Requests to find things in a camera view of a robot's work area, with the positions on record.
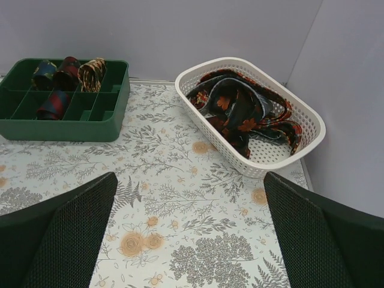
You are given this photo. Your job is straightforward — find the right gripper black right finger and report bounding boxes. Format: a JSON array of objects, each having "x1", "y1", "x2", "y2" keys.
[{"x1": 263, "y1": 172, "x2": 383, "y2": 287}]

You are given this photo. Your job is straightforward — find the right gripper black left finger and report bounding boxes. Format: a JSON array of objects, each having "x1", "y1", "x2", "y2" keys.
[{"x1": 1, "y1": 172, "x2": 118, "y2": 287}]

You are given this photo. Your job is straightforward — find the black tie orange flowers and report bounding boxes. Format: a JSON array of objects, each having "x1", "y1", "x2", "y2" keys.
[{"x1": 187, "y1": 69, "x2": 302, "y2": 158}]

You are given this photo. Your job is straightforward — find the floral patterned table mat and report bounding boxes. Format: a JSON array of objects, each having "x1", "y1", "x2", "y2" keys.
[{"x1": 0, "y1": 82, "x2": 310, "y2": 288}]

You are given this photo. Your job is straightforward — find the green compartment organizer tray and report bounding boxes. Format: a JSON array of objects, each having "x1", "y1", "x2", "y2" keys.
[{"x1": 1, "y1": 58, "x2": 130, "y2": 142}]

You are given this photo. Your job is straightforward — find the red navy striped rolled tie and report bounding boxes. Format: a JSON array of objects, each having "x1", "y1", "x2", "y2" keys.
[{"x1": 36, "y1": 90, "x2": 71, "y2": 121}]

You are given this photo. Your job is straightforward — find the white perforated plastic basket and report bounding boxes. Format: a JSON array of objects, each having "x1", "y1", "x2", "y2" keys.
[{"x1": 175, "y1": 57, "x2": 326, "y2": 178}]

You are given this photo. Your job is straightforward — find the navy patterned rolled tie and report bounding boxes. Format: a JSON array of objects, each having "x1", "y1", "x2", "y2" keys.
[{"x1": 31, "y1": 59, "x2": 57, "y2": 91}]

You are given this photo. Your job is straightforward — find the dark red rolled tie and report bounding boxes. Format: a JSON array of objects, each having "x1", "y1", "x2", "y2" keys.
[{"x1": 53, "y1": 56, "x2": 80, "y2": 91}]

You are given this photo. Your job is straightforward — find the gold patterned rolled tie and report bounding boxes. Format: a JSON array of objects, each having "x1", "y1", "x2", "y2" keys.
[{"x1": 77, "y1": 58, "x2": 107, "y2": 92}]

